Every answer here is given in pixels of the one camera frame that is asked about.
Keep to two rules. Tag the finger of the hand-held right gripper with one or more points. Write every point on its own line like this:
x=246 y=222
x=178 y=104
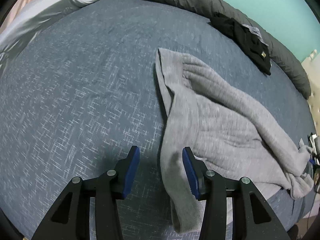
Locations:
x=313 y=150

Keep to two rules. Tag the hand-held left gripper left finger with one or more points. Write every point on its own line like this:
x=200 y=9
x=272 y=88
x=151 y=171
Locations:
x=131 y=170

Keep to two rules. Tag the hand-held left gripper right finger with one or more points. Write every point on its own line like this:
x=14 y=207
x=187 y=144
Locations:
x=191 y=172

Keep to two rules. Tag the light grey quilted garment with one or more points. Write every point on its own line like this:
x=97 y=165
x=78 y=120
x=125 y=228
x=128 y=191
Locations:
x=220 y=120

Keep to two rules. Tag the cream tufted headboard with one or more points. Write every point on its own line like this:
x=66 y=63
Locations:
x=313 y=85

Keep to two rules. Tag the black garment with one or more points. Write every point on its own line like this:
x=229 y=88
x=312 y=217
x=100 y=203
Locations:
x=247 y=42

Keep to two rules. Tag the blue-grey patterned garment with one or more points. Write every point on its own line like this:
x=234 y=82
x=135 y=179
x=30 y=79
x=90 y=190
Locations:
x=255 y=31

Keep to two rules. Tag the light grey pillow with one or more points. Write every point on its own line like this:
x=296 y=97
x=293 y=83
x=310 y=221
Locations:
x=62 y=2

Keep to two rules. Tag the pink curtain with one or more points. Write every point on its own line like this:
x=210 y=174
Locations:
x=30 y=2

